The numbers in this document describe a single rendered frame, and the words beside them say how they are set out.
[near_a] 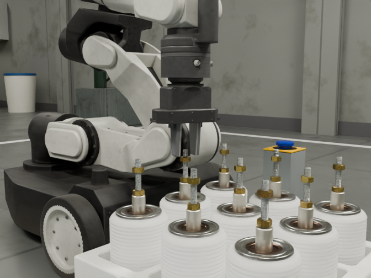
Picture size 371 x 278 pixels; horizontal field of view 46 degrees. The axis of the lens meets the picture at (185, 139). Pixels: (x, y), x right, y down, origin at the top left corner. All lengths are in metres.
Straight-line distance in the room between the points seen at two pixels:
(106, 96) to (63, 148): 2.98
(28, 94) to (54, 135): 5.37
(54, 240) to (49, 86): 5.87
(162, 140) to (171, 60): 0.33
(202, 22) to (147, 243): 0.37
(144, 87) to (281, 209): 0.51
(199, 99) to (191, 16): 0.14
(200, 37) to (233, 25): 3.75
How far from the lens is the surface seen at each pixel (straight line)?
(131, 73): 1.14
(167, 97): 0.74
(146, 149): 1.07
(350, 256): 0.77
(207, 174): 1.31
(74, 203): 1.02
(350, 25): 3.94
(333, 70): 3.86
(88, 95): 4.54
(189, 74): 0.73
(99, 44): 1.21
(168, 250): 0.62
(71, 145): 1.31
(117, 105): 4.40
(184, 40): 0.73
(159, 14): 0.75
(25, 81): 6.71
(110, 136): 1.24
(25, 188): 1.30
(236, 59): 4.43
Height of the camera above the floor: 0.47
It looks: 8 degrees down
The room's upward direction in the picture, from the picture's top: straight up
